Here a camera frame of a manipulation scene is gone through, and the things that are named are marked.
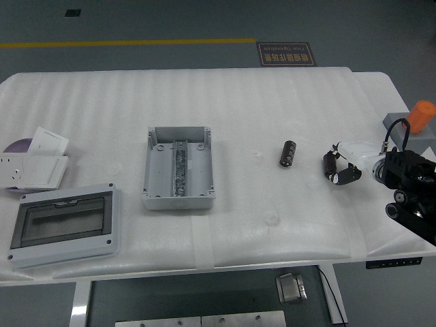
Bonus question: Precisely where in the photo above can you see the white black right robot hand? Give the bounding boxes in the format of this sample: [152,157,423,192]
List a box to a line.
[322,140,384,187]

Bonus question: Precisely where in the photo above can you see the white wall switch panel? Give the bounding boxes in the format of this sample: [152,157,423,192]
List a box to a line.
[27,126,70,157]
[24,155,70,190]

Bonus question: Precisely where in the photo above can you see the silver metal bracket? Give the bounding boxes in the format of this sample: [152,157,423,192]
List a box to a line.
[275,272,309,305]

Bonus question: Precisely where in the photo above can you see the black floor sign orange text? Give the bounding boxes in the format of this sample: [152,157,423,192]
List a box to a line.
[256,42,318,68]

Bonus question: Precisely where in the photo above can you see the black table control panel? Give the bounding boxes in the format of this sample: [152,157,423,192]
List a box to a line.
[365,257,424,270]

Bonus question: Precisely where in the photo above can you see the orange cylinder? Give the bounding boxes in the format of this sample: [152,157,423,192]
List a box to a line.
[401,99,436,135]

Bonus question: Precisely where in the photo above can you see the grey block holder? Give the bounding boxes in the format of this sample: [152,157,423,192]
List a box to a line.
[382,111,436,161]

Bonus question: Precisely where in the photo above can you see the white table leg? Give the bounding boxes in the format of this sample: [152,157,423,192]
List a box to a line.
[317,264,349,325]
[70,280,93,327]

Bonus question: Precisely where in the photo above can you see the grey enclosure with transparent window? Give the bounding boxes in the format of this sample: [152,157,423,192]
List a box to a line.
[6,183,123,272]

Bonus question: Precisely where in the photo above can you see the grey metal plate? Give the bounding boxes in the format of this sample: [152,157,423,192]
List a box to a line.
[201,310,287,327]
[114,316,202,327]

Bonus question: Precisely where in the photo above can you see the white wall socket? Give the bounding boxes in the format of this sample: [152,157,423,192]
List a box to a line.
[0,153,31,189]

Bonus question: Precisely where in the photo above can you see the thin black cable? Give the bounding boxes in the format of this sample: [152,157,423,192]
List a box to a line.
[318,266,345,325]

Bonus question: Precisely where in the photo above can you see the purple disc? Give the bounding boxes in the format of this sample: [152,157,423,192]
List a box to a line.
[2,137,34,194]

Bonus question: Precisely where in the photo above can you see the metal rail in junction box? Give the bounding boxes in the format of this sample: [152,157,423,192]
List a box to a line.
[172,140,190,198]

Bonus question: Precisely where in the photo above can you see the white foam mat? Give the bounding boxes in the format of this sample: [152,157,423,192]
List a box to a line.
[0,66,371,282]

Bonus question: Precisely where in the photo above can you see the grey open junction box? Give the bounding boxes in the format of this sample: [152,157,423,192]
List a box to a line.
[142,125,217,211]

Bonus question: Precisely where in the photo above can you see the black cylindrical battery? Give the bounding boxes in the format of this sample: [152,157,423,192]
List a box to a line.
[323,152,339,181]
[279,140,298,168]

